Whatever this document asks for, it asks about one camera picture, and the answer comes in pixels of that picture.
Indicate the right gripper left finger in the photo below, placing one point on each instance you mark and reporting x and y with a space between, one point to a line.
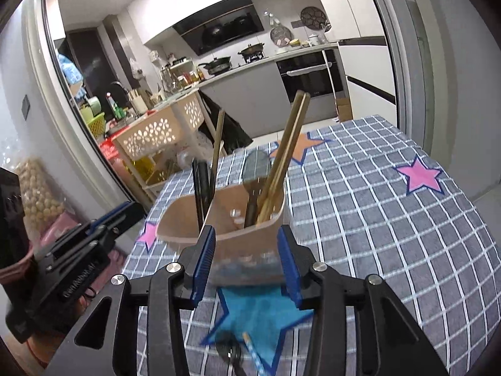
196 261

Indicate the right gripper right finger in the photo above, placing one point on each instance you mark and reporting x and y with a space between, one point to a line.
297 261

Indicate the curved bamboo chopstick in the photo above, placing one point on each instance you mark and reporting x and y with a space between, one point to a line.
286 161

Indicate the wooden chopstick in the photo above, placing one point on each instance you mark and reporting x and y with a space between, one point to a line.
262 200
216 152

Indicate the pink plastic stool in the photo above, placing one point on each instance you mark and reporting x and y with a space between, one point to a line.
104 231

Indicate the pink star sticker left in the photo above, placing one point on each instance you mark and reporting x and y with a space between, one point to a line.
148 236

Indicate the pink star sticker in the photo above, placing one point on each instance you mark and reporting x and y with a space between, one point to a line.
419 176
148 236

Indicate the blue checkered tablecloth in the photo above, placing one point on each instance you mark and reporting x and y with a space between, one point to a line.
350 206

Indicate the beige plastic utensil holder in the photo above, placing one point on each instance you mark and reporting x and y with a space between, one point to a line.
243 255

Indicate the bag of round nuts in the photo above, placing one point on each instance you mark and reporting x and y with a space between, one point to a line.
41 206

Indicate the dark spoon in holder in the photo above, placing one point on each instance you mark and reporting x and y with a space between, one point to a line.
256 169

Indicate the black chopsticks in holder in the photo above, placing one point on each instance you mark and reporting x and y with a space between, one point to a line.
202 189

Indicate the blue patterned chopstick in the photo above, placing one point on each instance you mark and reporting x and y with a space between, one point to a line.
255 357

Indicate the orange star sticker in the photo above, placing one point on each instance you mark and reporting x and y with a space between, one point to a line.
303 144

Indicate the beige perforated storage cart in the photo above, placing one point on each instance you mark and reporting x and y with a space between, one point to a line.
160 143

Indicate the wooden chopstick on table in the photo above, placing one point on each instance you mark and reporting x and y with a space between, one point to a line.
216 152

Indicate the pink star sticker right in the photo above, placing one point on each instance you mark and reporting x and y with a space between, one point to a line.
419 176

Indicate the built-in black oven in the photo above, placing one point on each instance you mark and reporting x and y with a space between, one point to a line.
317 73

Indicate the black wok on stove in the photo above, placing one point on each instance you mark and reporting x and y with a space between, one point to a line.
217 66

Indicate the black pot on stove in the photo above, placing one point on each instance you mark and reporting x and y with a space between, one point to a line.
252 51

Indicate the white refrigerator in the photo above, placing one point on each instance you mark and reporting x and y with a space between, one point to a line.
365 56

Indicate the black range hood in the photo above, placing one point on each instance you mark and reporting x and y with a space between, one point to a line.
219 24

